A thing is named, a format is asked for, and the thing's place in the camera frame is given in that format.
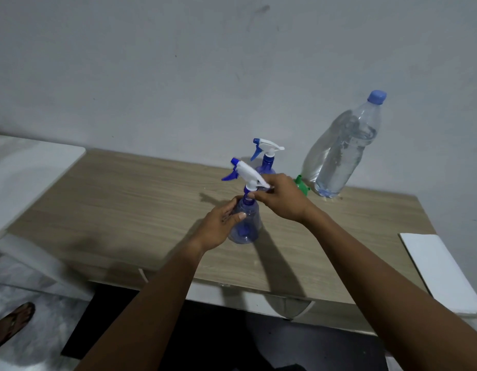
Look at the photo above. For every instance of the person's right hand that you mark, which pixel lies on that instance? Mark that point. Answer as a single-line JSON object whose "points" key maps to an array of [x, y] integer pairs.
{"points": [[286, 198]]}

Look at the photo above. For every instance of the person's left hand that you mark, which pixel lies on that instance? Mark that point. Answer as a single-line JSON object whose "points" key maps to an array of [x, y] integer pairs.
{"points": [[215, 227]]}

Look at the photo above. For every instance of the person's right thumb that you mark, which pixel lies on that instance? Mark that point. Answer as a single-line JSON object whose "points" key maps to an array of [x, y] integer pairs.
{"points": [[258, 195]]}

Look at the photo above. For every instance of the person's left thumb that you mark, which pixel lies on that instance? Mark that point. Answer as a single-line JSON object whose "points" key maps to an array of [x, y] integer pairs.
{"points": [[236, 217]]}

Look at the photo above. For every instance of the clear blue spray bottle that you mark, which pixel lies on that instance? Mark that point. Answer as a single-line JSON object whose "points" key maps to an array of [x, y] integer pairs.
{"points": [[248, 227]]}

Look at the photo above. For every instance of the white blue trigger sprayer head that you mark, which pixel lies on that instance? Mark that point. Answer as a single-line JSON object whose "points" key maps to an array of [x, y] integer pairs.
{"points": [[246, 174]]}

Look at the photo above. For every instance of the person's right forearm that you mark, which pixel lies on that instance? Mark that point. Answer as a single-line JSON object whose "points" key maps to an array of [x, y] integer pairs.
{"points": [[385, 289]]}

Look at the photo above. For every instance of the person's left forearm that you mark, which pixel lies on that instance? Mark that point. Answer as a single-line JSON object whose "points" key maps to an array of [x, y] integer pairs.
{"points": [[145, 309]]}

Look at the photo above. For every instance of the blue spray bottle with sprayer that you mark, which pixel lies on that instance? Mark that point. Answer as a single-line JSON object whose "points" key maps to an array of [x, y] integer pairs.
{"points": [[267, 160]]}

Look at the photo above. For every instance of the green plastic funnel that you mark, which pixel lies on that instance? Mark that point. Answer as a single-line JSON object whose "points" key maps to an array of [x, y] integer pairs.
{"points": [[301, 185]]}

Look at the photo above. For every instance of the large clear water bottle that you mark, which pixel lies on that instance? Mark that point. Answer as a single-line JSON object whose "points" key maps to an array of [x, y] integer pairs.
{"points": [[344, 154]]}

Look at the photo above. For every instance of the white flat board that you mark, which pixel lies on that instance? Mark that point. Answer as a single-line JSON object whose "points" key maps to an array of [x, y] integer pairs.
{"points": [[439, 270]]}

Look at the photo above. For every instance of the white side table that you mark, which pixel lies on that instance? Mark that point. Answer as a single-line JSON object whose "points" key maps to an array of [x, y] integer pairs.
{"points": [[26, 177]]}

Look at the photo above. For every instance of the dark sandal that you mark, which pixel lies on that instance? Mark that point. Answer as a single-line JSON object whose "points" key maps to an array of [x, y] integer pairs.
{"points": [[12, 324]]}

